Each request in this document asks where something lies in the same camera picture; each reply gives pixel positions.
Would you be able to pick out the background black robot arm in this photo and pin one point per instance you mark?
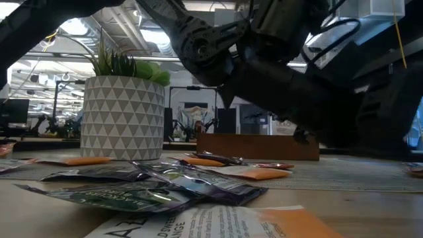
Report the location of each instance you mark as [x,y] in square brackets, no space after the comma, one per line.
[46,124]

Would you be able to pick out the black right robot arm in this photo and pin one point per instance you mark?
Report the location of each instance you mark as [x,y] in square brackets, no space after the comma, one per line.
[383,125]

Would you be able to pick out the wooden three-compartment box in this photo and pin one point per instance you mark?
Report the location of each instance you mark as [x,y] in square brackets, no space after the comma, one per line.
[257,147]

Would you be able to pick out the dark purple tea packet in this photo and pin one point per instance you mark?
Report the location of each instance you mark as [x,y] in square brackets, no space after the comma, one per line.
[115,198]
[96,174]
[205,182]
[224,159]

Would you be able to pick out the black background camera stand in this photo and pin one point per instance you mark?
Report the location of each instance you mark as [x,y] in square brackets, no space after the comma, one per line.
[193,88]

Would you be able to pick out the grey woven placemat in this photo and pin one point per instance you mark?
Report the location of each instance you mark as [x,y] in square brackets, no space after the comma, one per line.
[330,175]

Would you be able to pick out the green plant in patterned pot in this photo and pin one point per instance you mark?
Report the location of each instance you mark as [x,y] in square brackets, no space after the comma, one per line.
[122,115]

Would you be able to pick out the black background monitor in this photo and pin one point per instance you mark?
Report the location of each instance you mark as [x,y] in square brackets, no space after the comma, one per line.
[16,110]

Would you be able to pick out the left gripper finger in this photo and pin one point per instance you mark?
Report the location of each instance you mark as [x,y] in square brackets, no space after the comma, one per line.
[337,122]
[302,136]

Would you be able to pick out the black background screen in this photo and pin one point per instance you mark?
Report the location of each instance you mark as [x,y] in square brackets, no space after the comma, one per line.
[226,120]

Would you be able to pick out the black background stand frame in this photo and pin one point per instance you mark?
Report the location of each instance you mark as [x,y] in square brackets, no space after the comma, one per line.
[69,82]

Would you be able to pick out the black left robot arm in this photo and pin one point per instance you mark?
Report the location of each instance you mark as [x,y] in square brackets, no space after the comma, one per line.
[195,43]

